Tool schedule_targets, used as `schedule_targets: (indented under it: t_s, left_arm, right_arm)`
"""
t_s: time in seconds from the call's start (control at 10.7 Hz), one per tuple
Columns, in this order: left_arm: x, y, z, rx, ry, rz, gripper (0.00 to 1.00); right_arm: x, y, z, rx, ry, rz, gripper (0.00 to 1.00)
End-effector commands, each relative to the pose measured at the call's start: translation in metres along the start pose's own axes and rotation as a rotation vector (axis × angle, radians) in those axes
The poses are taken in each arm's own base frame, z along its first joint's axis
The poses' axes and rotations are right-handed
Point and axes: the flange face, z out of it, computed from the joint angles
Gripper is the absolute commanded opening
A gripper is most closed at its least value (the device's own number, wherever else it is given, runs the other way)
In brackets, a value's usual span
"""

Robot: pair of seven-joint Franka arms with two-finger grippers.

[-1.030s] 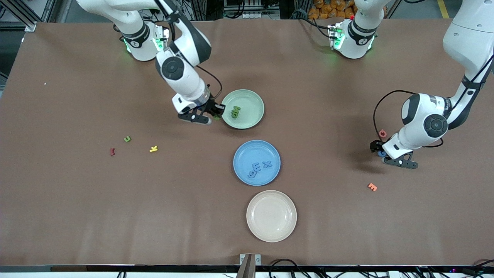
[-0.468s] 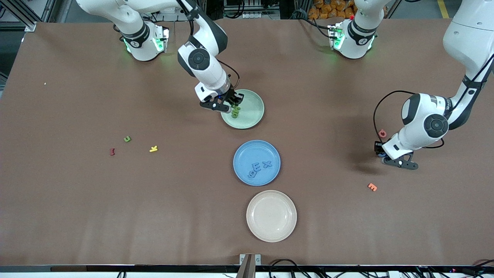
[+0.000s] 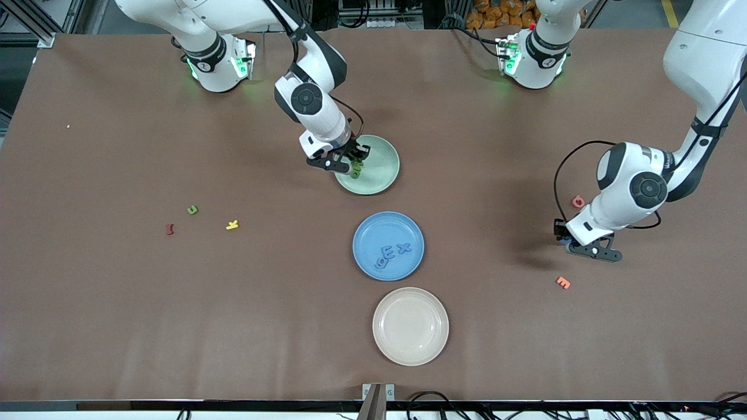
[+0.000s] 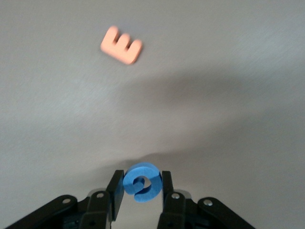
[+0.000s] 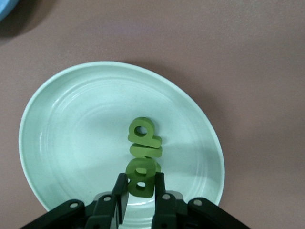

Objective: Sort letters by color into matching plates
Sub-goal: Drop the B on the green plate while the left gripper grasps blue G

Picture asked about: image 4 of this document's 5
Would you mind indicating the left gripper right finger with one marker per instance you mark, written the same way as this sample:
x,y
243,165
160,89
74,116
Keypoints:
x,y
168,190

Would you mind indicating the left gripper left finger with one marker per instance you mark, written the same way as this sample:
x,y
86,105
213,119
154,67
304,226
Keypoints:
x,y
118,190

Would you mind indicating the brown table cover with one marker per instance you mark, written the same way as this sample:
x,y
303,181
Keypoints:
x,y
214,47

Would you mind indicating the orange foam letter E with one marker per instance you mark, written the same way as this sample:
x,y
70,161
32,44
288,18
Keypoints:
x,y
112,47

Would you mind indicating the blue foam curled round letter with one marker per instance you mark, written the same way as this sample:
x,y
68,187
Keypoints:
x,y
143,169

